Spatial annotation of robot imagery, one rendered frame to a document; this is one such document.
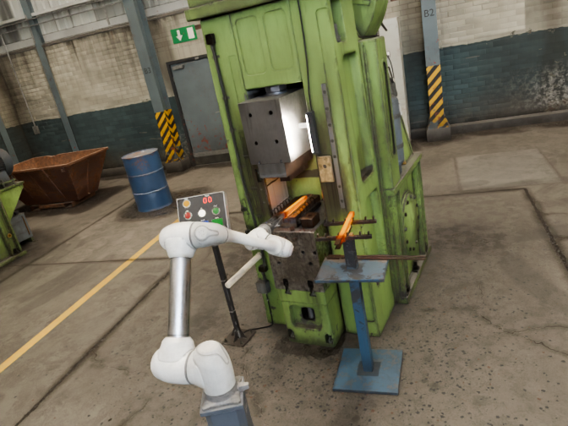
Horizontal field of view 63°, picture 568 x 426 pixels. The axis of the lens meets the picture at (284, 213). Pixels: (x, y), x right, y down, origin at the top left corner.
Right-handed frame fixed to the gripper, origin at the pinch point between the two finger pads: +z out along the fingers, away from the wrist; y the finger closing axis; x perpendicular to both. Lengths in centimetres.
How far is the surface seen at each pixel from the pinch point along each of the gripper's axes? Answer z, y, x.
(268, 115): 6, 3, 65
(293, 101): 24, 13, 69
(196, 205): -9, -59, 12
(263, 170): 5.4, -8.8, 30.6
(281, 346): -5, -19, -102
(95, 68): 480, -658, 128
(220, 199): -1.2, -43.9, 13.2
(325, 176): 17.5, 28.9, 20.7
